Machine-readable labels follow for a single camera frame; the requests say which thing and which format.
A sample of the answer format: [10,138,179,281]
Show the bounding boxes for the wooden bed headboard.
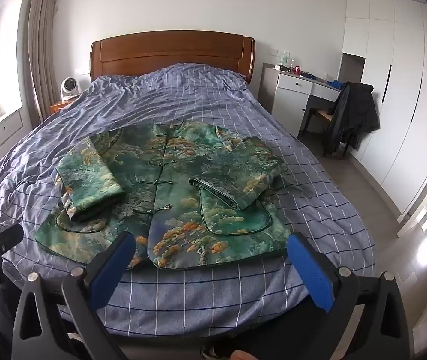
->
[90,30,256,83]

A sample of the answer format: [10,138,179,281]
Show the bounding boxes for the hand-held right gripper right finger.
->
[287,231,415,360]

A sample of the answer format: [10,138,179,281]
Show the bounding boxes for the beige curtain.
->
[22,0,62,124]

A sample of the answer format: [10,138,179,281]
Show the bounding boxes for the white wardrobe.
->
[341,0,427,218]

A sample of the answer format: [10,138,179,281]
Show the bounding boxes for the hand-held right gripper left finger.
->
[11,231,137,360]

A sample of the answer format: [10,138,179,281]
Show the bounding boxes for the green printed jacket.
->
[35,120,293,271]

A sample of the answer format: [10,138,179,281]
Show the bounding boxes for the small white fan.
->
[61,77,79,100]

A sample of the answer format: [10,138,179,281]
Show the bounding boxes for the black coat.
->
[322,82,381,158]

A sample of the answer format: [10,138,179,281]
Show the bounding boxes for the wooden chair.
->
[298,107,335,138]

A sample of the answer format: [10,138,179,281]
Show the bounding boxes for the blue checked duvet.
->
[0,63,377,340]

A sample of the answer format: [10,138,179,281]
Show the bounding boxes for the wooden nightstand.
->
[50,95,81,115]

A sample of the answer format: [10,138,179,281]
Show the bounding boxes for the white desk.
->
[258,64,343,137]

